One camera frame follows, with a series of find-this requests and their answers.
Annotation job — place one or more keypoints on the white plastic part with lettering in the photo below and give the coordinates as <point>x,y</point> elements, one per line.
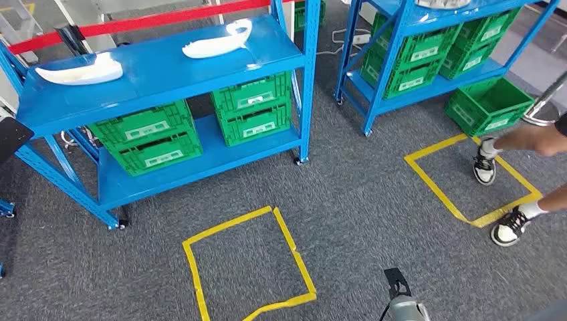
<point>84,73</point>

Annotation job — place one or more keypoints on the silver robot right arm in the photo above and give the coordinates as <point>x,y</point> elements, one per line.
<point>405,310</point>

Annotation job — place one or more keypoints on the grey robot right shoulder shell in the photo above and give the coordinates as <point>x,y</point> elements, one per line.
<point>549,314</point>

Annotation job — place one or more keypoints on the grey metal part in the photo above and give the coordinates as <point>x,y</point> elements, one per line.
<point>443,3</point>

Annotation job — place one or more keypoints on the white power strip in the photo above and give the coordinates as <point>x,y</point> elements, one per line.
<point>362,39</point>

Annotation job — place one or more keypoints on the open green plastic crate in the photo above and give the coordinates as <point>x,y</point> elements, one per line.
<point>469,113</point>

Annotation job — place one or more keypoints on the black and white sneaker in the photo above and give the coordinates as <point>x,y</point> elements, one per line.
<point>507,230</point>
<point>484,170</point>

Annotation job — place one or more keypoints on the person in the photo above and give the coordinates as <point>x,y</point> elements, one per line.
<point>531,141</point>

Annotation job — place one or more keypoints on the chrome bar stool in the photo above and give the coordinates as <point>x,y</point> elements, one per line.
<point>542,116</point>

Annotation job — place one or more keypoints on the grey metal steps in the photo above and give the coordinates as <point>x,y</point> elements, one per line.
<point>17,17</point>

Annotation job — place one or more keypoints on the black barrier post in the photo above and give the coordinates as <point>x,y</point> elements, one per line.
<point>73,40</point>

